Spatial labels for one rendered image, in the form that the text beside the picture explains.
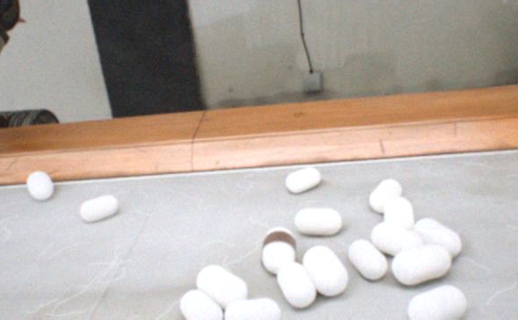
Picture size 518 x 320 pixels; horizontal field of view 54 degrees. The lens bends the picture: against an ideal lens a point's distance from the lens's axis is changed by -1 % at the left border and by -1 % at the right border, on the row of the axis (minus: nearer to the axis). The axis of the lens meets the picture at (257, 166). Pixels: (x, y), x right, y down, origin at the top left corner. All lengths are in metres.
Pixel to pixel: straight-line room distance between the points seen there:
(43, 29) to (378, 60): 1.56
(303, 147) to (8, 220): 0.28
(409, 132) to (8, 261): 0.36
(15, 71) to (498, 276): 2.51
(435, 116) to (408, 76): 2.06
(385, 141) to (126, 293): 0.27
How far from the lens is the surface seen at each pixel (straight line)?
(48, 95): 2.68
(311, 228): 0.37
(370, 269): 0.33
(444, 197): 0.43
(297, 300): 0.31
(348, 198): 0.43
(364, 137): 0.50
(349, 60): 2.49
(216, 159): 0.50
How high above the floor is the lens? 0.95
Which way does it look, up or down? 25 degrees down
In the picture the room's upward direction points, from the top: 7 degrees counter-clockwise
